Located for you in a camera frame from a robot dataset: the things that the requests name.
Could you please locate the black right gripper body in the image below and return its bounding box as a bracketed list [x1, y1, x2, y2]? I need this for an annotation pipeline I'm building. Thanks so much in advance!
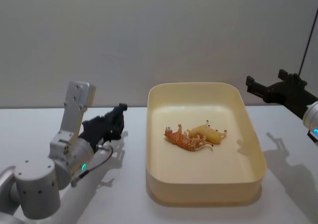
[263, 80, 318, 117]

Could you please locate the orange striped toy tiger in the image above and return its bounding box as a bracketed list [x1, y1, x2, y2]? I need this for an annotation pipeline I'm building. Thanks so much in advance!
[163, 124, 214, 153]

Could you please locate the pale yellow toy animal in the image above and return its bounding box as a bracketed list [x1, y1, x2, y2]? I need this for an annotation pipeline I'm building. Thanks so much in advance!
[186, 119, 228, 145]

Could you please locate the thin dark gripper cable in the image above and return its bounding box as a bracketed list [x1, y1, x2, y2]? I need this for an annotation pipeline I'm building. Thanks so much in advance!
[71, 143, 114, 185]

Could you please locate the thin dark rod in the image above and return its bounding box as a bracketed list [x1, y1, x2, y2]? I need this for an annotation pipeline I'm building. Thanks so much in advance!
[299, 0, 316, 77]

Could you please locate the cream plastic tray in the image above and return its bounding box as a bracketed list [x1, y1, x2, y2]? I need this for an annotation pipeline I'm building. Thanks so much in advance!
[145, 82, 268, 207]

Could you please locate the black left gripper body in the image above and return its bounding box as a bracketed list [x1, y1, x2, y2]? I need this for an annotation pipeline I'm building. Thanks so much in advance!
[78, 112, 113, 151]

